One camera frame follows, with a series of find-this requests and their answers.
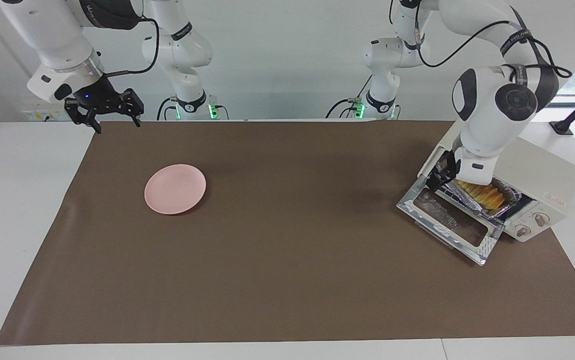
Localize yellow ridged bread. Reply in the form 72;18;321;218
455;180;508;211

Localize silver foil baking tray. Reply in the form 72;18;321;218
435;152;524;219

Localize glass oven door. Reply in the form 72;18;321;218
396;176;505;267

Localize cream toaster oven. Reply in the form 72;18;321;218
417;120;575;244

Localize pink round plate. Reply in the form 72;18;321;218
144;164;207;216

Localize brown table mat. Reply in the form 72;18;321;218
0;120;575;347

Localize black right arm base cables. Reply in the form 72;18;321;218
156;97;230;121

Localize black arm base cables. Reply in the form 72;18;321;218
324;75;374;120
156;97;230;121

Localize white wall socket box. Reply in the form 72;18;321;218
21;107;69;122

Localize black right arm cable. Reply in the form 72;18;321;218
103;17;161;79

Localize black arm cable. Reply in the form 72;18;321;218
389;0;574;79
103;17;161;79

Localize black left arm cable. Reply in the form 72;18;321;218
389;0;574;79

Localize black left arm base cables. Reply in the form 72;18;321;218
324;75;374;120

